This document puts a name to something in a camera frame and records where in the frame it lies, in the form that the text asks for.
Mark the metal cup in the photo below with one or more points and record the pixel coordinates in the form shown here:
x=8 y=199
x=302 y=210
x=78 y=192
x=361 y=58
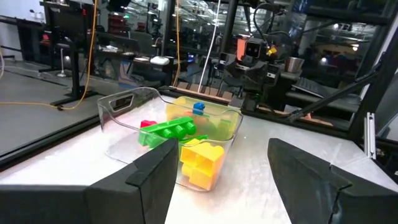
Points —
x=293 y=64

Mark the clear plastic bin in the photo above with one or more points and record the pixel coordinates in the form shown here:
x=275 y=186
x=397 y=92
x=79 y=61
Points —
x=124 y=137

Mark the white oval case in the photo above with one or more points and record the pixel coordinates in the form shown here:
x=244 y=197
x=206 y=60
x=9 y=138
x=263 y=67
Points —
x=160 y=60

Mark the black keyboard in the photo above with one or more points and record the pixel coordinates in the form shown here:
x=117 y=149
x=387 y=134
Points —
x=311 y=87

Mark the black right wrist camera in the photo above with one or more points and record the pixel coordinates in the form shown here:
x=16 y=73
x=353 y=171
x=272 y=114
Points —
x=255 y=49

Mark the pink toy block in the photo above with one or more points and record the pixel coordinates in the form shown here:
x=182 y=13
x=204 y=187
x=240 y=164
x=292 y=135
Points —
x=147 y=123

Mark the aluminium extrusion bracket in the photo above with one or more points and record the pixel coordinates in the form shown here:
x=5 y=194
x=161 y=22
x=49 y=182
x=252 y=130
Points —
x=370 y=135

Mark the black diagonal frame strut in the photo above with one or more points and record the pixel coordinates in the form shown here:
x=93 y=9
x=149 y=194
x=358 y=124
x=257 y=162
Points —
x=335 y=96

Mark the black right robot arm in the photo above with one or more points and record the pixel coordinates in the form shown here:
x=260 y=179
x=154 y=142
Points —
x=273 y=93

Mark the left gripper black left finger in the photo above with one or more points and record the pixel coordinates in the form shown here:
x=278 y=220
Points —
x=124 y=202

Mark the blue toy block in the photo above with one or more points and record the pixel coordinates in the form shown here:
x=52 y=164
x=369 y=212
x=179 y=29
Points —
x=198 y=108

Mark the wooden board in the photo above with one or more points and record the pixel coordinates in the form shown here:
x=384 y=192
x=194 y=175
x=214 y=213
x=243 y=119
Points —
x=202 y=90

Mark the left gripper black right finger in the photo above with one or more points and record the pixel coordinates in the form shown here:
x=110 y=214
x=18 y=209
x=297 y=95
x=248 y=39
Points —
x=311 y=193

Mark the long green toy block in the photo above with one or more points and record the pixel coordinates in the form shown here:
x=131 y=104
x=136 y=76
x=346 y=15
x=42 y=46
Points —
x=194 y=138
x=168 y=130

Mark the black desk stand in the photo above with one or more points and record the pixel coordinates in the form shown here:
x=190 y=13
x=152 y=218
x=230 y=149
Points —
x=74 y=53

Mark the orange toy block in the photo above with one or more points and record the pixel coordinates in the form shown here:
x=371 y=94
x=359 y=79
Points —
x=199 y=180
x=203 y=152

